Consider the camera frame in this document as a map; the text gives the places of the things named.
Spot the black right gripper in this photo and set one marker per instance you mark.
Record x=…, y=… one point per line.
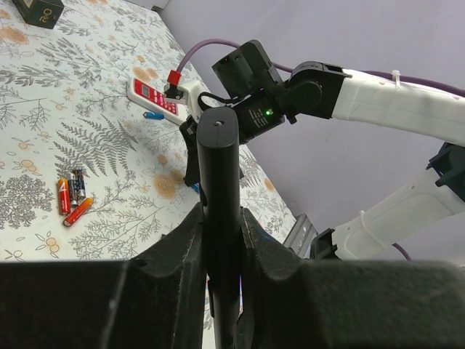
x=188, y=131

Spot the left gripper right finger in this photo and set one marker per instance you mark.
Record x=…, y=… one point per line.
x=290, y=302

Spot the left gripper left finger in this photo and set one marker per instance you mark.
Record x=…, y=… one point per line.
x=154, y=300

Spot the plain black remote control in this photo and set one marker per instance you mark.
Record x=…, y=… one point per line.
x=218, y=155

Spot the blue purple battery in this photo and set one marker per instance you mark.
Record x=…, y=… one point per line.
x=240, y=295

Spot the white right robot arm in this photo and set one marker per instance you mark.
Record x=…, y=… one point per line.
x=262, y=101

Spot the blue battery near red remote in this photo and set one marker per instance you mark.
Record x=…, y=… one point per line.
x=154, y=116

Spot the red white remote control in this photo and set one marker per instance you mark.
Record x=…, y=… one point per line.
x=154, y=101

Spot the floral table mat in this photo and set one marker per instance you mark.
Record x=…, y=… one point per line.
x=64, y=107

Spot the black box at back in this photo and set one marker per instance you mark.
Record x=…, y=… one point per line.
x=40, y=13

